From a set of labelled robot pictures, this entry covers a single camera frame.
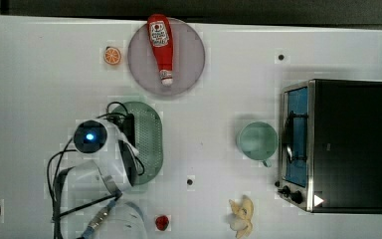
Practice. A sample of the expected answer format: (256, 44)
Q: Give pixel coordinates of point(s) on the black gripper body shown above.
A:
(125, 123)

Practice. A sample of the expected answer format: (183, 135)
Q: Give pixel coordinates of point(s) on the green plastic strainer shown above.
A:
(148, 139)

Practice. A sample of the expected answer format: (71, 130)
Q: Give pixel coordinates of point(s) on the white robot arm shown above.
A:
(109, 167)

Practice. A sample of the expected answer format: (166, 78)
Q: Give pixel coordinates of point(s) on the orange slice toy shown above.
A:
(112, 55)

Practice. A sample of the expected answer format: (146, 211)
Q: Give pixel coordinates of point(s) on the grey round plate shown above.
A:
(188, 60)

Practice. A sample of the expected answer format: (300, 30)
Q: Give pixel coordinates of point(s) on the red ketchup bottle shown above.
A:
(161, 42)

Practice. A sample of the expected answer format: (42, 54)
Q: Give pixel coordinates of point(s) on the red strawberry toy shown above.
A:
(162, 222)

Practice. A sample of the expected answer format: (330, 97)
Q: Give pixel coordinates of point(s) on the green mug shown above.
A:
(258, 141)

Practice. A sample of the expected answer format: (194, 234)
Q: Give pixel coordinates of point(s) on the peeled banana toy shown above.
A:
(242, 217)

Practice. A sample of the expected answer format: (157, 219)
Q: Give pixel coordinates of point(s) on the black toaster oven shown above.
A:
(331, 146)

